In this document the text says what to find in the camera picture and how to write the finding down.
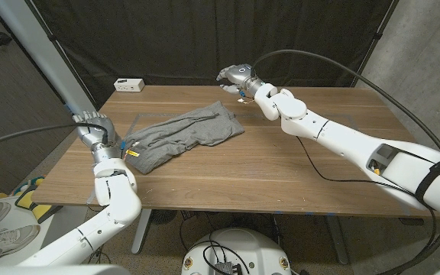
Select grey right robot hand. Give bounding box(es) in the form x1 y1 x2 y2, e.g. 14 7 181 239
215 63 258 95

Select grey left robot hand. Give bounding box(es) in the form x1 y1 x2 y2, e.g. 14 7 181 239
72 110 124 150

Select grey shorts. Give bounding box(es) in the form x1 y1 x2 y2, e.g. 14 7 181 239
122 100 245 176

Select white power strip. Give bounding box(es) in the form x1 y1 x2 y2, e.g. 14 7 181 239
113 78 145 93

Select black backdrop curtain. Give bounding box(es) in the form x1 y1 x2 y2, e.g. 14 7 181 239
32 0 395 110

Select dark wooden door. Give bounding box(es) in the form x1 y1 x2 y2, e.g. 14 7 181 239
0 0 79 199

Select yellow black floor pad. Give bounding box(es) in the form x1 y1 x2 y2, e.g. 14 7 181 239
15 189 63 225

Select black backdrop stand pole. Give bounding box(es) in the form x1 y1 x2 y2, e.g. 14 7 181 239
24 0 99 112
349 0 400 88

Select white floor mat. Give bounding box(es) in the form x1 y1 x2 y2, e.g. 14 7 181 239
0 196 89 268

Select white table leg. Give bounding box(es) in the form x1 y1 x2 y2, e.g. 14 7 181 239
131 208 153 255

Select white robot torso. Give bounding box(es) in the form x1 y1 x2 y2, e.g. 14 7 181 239
180 228 292 275

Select grey table leg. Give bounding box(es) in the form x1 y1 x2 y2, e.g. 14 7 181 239
325 215 350 265

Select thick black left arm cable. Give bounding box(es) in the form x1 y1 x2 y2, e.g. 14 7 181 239
0 121 109 153

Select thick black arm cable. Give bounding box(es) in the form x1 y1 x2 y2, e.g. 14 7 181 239
250 49 440 275
0 121 109 153

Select white door frame post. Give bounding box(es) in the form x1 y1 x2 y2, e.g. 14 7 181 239
0 0 98 119

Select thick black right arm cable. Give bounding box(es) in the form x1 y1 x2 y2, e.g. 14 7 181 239
250 49 440 275

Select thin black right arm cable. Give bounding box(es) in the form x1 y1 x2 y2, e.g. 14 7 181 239
296 135 438 240

